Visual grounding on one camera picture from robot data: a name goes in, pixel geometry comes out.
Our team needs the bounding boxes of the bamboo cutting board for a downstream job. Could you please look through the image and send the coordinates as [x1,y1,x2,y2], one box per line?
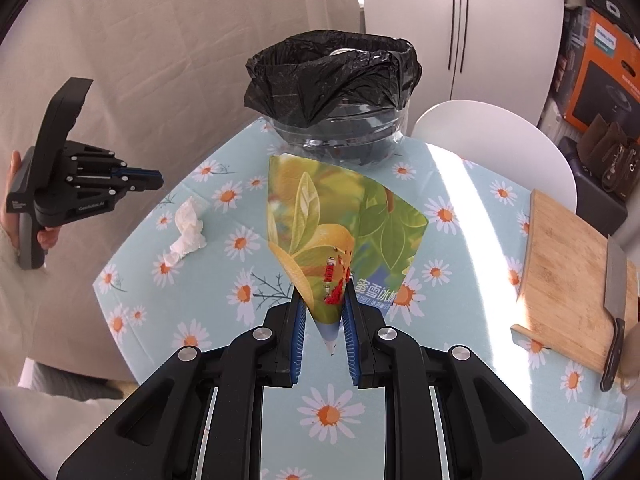
[512,190,613,373]

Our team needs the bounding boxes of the yellow green snack wrapper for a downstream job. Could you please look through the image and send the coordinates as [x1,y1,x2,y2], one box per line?
[266,154,428,351]

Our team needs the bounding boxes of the black suitcase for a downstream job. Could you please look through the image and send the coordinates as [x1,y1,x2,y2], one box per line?
[558,136,628,236]

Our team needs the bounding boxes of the left hand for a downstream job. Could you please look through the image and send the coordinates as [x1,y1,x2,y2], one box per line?
[0,149,62,252]

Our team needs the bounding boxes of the orange Philips box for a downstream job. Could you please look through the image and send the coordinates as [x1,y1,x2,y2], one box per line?
[551,8,639,139]

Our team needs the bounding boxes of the white tissue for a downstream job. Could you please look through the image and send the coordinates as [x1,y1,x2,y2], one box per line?
[164,197,207,266]

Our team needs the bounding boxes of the white wardrobe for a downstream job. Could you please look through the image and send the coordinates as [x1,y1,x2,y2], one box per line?
[364,0,564,124]

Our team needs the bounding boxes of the white chair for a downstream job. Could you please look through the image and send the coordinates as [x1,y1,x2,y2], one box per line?
[412,100,577,212]

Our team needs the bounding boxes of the cleaver knife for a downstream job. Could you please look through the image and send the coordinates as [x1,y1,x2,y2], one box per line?
[600,236,627,392]

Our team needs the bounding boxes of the clear bin with black bag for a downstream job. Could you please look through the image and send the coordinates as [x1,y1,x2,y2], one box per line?
[244,29,422,167]

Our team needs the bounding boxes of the brown leather bag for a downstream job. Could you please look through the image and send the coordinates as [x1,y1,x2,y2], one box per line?
[577,114,639,202]

